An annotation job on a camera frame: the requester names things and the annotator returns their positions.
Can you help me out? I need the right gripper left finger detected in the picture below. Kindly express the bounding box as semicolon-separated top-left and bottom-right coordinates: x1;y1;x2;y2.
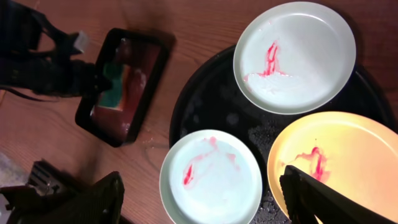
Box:
12;171;124;224

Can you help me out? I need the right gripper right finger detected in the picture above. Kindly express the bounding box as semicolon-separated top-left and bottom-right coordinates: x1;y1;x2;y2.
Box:
279;165;394;224

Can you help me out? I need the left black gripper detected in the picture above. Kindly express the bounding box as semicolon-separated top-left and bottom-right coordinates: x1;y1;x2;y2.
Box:
1;1;111;96

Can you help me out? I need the yellow plate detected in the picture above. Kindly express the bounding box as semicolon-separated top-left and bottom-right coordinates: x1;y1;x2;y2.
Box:
267;111;397;222

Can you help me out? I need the light blue plate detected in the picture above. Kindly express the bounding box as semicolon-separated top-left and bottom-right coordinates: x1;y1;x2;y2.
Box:
233;1;356;115
159;129;263;224

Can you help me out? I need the green yellow sponge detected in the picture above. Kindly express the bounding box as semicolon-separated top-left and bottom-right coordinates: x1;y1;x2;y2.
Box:
97;63;129;111

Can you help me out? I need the rectangular dark brown tray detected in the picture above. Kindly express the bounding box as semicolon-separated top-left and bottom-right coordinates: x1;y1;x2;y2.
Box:
75;28;170;147

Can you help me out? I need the round black tray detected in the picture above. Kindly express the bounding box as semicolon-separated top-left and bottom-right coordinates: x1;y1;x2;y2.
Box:
169;46;397;223

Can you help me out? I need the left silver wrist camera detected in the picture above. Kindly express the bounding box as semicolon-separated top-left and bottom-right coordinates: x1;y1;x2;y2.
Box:
73;30;90;53

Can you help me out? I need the left black cable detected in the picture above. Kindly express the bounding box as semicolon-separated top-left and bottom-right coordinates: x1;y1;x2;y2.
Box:
0;86;60;103

